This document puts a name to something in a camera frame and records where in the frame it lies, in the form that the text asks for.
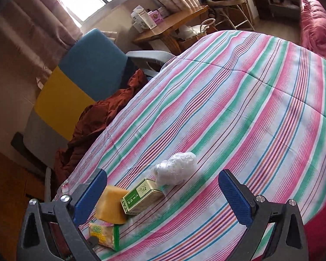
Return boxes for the yellow sponge block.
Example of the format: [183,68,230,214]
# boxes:
[95,185,129,224]

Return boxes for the yellow green snack packet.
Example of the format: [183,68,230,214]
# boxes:
[88,223,119,252]

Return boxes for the green small medicine box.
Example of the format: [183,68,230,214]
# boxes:
[121,178,164,216]

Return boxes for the large white plastic bag ball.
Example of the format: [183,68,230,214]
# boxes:
[152,152,197,187]

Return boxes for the orange wooden wardrobe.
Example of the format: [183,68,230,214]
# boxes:
[0,152,44,260]

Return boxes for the maroon crumpled jacket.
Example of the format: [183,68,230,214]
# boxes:
[53,69,148,186]

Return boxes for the striped pink green bedspread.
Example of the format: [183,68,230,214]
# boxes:
[58,31,326,260]

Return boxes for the grey yellow blue chair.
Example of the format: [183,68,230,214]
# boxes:
[10,28,176,196]

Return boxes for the white basket bag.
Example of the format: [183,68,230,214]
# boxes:
[176,18,215,41]

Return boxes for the wooden side table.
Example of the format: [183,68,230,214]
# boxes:
[132,5,209,55]

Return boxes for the round metal stool table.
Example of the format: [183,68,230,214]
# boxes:
[206,0,255,31]

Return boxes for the red pink quilt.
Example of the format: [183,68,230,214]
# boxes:
[300,0,326,58]

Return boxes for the white boxes on table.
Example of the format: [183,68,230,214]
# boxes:
[131,5,170,33]

